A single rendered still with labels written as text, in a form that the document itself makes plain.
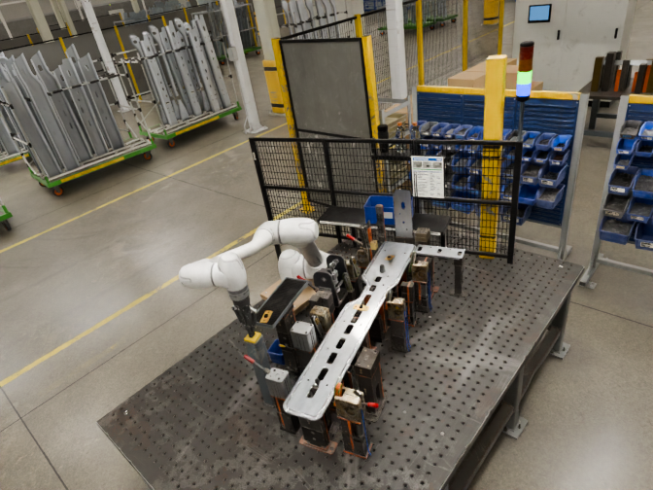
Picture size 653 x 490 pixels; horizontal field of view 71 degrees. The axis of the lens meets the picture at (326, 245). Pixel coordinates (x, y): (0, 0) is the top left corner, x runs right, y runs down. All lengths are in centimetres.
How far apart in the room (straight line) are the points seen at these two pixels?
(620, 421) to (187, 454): 249
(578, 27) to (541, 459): 682
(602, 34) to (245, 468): 774
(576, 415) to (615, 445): 25
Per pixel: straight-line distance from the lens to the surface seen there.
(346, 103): 464
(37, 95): 863
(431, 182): 307
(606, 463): 321
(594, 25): 856
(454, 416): 235
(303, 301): 298
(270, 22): 986
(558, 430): 327
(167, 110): 979
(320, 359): 221
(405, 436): 228
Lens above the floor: 256
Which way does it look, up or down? 31 degrees down
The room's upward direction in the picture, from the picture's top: 10 degrees counter-clockwise
